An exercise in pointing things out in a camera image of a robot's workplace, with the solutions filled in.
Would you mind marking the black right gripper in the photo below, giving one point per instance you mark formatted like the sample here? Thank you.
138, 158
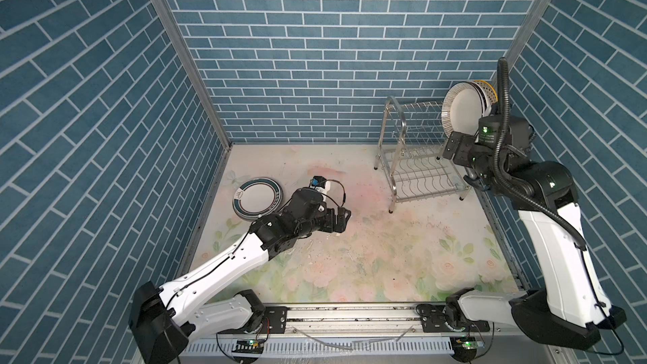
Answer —
464, 143

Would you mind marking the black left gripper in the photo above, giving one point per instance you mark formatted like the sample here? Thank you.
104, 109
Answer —
330, 227

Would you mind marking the white plate black striped rim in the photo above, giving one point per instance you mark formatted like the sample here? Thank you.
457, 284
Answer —
463, 106

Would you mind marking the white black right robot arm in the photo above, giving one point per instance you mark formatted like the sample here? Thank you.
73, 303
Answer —
571, 310

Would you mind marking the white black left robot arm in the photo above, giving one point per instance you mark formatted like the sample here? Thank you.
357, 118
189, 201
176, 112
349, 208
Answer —
165, 319

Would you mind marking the stainless steel dish rack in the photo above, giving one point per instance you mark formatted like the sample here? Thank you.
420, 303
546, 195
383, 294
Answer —
409, 152

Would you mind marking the yellow rimmed rear plate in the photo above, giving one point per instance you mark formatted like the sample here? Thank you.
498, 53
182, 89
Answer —
488, 90

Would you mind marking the left base circuit board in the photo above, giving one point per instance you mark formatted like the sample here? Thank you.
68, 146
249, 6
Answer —
255, 347

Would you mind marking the base circuit board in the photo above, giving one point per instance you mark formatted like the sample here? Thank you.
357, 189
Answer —
255, 347
465, 349

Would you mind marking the right base circuit board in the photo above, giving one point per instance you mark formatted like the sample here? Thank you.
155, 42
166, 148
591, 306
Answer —
465, 349

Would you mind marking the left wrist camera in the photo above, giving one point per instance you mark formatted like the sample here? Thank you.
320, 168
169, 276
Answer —
308, 204

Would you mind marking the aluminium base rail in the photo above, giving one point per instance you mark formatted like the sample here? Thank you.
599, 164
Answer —
367, 333

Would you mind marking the aluminium right corner post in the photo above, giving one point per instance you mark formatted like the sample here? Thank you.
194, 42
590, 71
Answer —
524, 32

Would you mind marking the aluminium corner post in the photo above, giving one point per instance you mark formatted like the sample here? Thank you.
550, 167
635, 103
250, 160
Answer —
177, 40
524, 32

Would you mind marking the aluminium left corner post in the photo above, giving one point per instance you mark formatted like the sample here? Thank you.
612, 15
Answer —
177, 40

